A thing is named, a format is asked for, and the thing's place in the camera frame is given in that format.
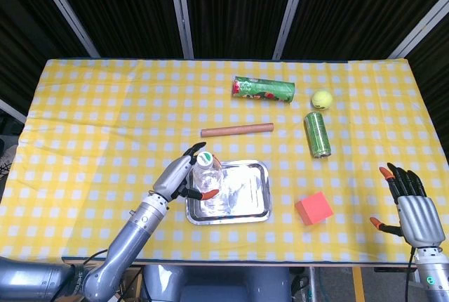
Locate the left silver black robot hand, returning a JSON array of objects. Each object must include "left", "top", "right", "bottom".
[{"left": 152, "top": 141, "right": 220, "bottom": 209}]

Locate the white frame post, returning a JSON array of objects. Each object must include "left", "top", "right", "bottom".
[
  {"left": 29, "top": 0, "right": 102, "bottom": 59},
  {"left": 272, "top": 0, "right": 311, "bottom": 60},
  {"left": 0, "top": 99, "right": 27, "bottom": 124},
  {"left": 387, "top": 0, "right": 449, "bottom": 60},
  {"left": 166, "top": 0, "right": 195, "bottom": 60}
]

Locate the clear plastic bottle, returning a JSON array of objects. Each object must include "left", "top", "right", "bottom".
[{"left": 189, "top": 151, "right": 225, "bottom": 214}]

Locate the black cable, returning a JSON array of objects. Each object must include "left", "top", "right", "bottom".
[{"left": 405, "top": 247, "right": 417, "bottom": 302}]

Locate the green chips canister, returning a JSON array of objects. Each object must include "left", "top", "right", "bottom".
[{"left": 231, "top": 75, "right": 295, "bottom": 105}]

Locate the rectangular metal tray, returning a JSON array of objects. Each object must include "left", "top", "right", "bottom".
[{"left": 185, "top": 160, "right": 274, "bottom": 225}]

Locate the yellow white checkered tablecloth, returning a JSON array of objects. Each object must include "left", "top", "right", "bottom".
[{"left": 0, "top": 58, "right": 449, "bottom": 264}]

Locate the green drink can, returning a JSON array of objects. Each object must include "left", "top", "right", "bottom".
[{"left": 303, "top": 111, "right": 333, "bottom": 159}]

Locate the yellow tennis ball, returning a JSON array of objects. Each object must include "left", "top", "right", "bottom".
[{"left": 311, "top": 89, "right": 333, "bottom": 111}]

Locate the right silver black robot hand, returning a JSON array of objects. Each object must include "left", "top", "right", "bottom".
[{"left": 370, "top": 162, "right": 446, "bottom": 249}]

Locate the black pleated curtain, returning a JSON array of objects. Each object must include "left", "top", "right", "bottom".
[{"left": 0, "top": 0, "right": 449, "bottom": 120}]

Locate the orange foam cube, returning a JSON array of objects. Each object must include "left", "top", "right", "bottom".
[{"left": 294, "top": 191, "right": 335, "bottom": 226}]

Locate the brown wooden stick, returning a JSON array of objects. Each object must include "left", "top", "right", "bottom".
[{"left": 200, "top": 122, "right": 274, "bottom": 138}]

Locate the grey robot torso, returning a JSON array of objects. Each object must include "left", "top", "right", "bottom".
[{"left": 142, "top": 265, "right": 292, "bottom": 302}]

